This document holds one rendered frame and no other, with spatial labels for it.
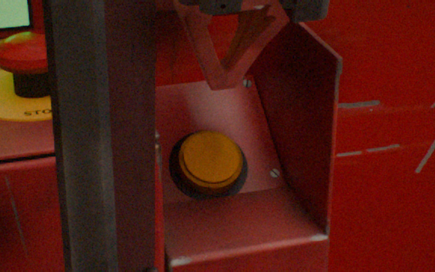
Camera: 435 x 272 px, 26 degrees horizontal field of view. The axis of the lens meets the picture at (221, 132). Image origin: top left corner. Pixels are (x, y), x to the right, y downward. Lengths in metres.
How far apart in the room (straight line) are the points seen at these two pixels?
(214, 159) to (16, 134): 0.13
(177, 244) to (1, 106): 0.12
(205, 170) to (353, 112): 0.32
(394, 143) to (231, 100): 0.31
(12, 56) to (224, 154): 0.14
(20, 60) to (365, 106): 0.43
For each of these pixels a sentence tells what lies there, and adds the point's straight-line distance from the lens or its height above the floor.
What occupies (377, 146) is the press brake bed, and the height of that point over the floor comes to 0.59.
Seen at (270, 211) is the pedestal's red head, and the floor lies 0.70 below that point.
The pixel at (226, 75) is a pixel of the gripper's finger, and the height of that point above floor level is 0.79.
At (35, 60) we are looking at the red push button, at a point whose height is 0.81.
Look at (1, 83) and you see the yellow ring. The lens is 0.54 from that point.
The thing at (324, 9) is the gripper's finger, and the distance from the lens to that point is 0.46.
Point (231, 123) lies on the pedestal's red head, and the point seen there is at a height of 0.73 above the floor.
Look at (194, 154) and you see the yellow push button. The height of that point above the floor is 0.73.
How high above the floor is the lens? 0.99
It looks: 27 degrees down
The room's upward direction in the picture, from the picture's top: straight up
